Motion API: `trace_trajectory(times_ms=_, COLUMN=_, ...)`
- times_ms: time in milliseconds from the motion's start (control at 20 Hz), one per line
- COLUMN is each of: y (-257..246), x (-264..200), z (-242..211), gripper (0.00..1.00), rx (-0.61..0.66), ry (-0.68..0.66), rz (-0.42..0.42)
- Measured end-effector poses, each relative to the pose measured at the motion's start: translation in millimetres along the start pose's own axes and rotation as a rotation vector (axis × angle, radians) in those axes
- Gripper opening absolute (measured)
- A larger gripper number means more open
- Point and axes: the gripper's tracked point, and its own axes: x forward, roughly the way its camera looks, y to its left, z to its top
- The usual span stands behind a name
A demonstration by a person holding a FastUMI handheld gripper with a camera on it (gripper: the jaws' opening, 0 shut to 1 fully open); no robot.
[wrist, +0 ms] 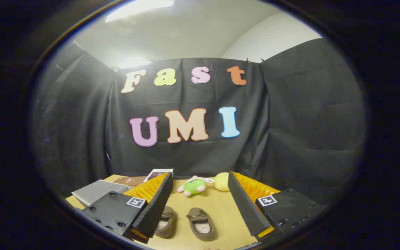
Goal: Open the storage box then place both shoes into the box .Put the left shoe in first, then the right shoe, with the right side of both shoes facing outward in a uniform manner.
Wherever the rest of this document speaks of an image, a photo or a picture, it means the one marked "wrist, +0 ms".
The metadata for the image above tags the brown paper box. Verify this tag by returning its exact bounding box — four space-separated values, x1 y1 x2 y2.
112 176 148 186

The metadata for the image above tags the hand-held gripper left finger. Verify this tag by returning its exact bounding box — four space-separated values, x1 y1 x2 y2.
82 172 174 244

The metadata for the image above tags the green pink plush toy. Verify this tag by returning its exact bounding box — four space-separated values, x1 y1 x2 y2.
177 175 215 197

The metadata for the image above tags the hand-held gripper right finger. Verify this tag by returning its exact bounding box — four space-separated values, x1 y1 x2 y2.
228 171 329 241

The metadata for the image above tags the yellow plush ball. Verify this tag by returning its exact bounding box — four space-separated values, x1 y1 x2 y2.
214 172 230 192

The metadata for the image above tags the brown shoe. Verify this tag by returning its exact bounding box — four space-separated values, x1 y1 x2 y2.
154 206 178 239
186 207 216 242

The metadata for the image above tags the black backdrop cloth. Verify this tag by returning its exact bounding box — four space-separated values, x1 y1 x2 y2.
30 37 367 205

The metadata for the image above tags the grey storage box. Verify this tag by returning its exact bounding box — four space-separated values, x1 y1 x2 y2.
72 180 131 207

